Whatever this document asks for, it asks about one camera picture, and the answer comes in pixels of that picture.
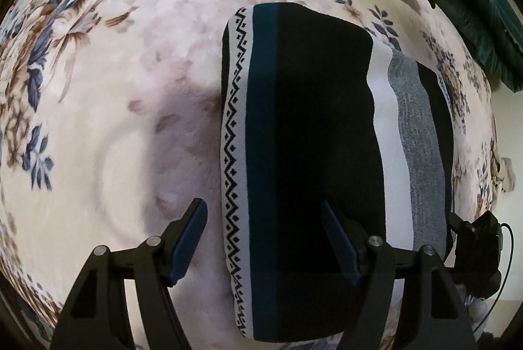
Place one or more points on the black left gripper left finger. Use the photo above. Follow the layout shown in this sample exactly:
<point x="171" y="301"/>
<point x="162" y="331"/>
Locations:
<point x="95" y="315"/>

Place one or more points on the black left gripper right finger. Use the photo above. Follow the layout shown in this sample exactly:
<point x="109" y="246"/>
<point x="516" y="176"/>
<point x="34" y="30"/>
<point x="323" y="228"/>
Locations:
<point x="363" y="269"/>

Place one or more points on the striped black white teal sweater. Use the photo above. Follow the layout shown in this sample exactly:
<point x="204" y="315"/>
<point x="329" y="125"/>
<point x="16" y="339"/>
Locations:
<point x="328" y="136"/>

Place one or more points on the dark green folded garment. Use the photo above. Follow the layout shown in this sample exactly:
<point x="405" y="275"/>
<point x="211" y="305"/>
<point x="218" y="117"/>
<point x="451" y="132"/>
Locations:
<point x="492" y="33"/>

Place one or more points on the white floral fleece blanket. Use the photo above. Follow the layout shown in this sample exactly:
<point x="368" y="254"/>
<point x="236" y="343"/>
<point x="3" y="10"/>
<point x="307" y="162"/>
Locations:
<point x="109" y="123"/>

